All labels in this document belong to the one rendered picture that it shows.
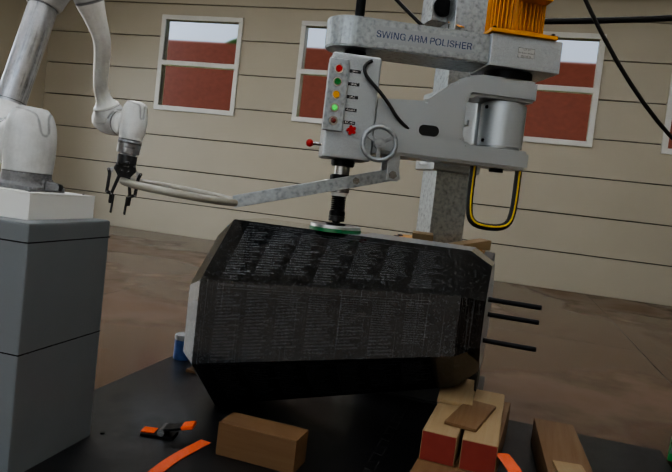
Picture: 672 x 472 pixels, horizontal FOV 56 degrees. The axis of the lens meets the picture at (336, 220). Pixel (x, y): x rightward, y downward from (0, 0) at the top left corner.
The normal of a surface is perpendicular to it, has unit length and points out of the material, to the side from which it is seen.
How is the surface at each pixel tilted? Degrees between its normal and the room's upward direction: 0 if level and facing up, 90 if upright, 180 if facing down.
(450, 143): 90
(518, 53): 90
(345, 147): 90
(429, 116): 90
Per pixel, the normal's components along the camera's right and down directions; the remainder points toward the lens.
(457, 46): 0.09, 0.07
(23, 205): -0.25, 0.02
